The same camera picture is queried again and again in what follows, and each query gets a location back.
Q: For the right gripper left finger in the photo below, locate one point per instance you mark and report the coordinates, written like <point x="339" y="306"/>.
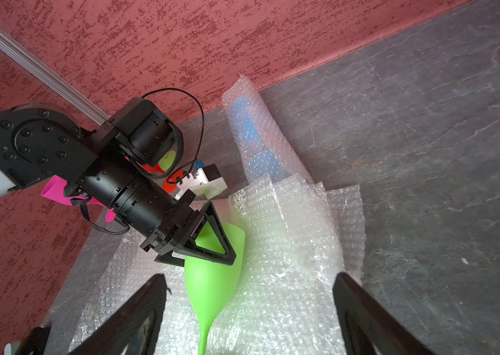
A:
<point x="135" y="326"/>

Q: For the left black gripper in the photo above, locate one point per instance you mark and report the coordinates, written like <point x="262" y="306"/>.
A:
<point x="172" y="228"/>

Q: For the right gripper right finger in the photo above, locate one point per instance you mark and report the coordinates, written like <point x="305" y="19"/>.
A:
<point x="367" y="328"/>

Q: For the red glass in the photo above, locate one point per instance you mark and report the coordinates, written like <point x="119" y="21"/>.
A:
<point x="167" y="185"/>

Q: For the pink glass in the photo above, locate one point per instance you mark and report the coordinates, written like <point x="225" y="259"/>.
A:
<point x="54" y="191"/>

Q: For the bright green wine glass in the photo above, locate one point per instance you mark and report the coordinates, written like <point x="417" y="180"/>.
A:
<point x="166" y="162"/>

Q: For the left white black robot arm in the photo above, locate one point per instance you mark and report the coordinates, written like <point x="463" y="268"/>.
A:
<point x="39" y="141"/>

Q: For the blue glass in bubble wrap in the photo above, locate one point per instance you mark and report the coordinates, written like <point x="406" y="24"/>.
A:
<point x="263" y="147"/>

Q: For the small black white clamp device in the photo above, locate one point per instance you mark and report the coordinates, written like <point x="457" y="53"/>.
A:
<point x="34" y="343"/>

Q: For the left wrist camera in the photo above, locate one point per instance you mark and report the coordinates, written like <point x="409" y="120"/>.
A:
<point x="207" y="181"/>

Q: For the left aluminium corner post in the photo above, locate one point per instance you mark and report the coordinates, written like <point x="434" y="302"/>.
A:
<point x="10" y="47"/>

